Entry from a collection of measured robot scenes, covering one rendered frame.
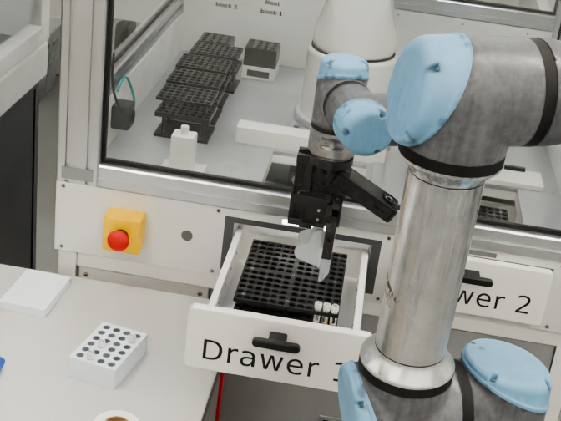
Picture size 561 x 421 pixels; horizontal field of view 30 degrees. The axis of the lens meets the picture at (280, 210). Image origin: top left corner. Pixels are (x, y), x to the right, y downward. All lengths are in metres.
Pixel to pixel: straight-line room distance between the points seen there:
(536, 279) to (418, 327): 0.76
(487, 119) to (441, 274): 0.20
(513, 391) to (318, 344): 0.44
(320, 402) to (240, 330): 0.52
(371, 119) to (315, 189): 0.23
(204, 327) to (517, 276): 0.61
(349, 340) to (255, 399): 0.55
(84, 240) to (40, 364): 0.33
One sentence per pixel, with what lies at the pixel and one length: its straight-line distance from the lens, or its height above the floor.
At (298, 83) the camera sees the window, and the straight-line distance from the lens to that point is 1.85.
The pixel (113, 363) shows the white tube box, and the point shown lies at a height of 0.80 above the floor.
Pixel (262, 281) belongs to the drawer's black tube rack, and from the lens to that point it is 1.80.
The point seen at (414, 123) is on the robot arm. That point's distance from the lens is 1.07.
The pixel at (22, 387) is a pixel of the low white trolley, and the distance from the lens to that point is 1.75.
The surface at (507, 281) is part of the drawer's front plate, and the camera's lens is 1.95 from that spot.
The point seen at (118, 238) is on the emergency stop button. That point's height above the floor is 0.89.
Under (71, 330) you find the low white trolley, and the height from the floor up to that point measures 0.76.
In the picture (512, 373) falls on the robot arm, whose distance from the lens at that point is 1.32.
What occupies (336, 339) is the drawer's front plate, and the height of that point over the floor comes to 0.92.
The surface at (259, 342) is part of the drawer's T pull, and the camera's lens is 1.62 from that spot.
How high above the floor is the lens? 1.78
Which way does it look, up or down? 25 degrees down
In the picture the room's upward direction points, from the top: 7 degrees clockwise
